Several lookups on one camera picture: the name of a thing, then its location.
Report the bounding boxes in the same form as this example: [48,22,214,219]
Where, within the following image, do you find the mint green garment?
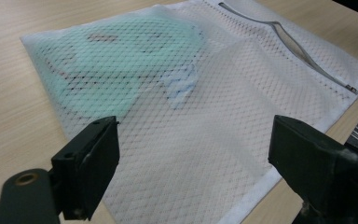
[32,7,207,119]

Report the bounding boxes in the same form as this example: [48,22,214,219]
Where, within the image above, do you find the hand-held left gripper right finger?
[268,114,358,224]

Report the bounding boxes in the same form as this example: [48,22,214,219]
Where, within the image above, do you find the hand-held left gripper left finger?
[50,115,121,221]

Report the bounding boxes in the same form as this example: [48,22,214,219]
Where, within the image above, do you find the white mesh laundry bag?
[20,0,358,224]

